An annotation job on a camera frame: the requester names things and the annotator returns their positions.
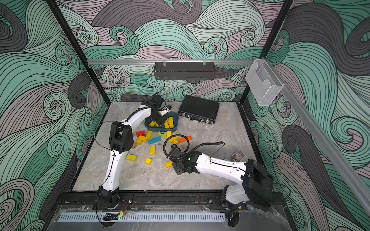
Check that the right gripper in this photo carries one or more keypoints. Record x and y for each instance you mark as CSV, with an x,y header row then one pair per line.
x,y
177,169

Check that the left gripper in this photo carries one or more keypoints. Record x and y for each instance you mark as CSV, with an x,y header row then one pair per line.
x,y
161,121

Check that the yellow long block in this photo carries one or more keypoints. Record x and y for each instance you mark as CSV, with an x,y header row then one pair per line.
x,y
169,164
170,122
166,124
174,138

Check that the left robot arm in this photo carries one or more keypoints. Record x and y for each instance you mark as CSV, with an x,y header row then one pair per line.
x,y
121,141

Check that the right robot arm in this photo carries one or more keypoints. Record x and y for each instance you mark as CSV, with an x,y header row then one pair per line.
x,y
252,181

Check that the orange long block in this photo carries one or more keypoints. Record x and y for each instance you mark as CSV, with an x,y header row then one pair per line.
x,y
185,139

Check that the teal plastic bin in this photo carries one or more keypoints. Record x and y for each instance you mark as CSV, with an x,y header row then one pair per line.
x,y
161,127

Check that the red block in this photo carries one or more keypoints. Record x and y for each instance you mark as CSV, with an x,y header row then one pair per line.
x,y
140,133

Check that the green arch block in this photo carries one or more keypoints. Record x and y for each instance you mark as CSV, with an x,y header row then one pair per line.
x,y
162,134

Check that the teal long block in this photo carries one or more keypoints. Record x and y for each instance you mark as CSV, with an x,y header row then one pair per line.
x,y
154,140

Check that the black hard case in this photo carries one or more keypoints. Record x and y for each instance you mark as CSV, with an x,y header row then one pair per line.
x,y
198,109

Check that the clear acrylic holder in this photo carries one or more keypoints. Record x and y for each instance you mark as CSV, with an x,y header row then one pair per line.
x,y
264,82

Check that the black wall tray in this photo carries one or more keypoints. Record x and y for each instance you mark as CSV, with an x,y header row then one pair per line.
x,y
184,70

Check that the white slotted cable duct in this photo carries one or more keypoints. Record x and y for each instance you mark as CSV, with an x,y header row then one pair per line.
x,y
144,217

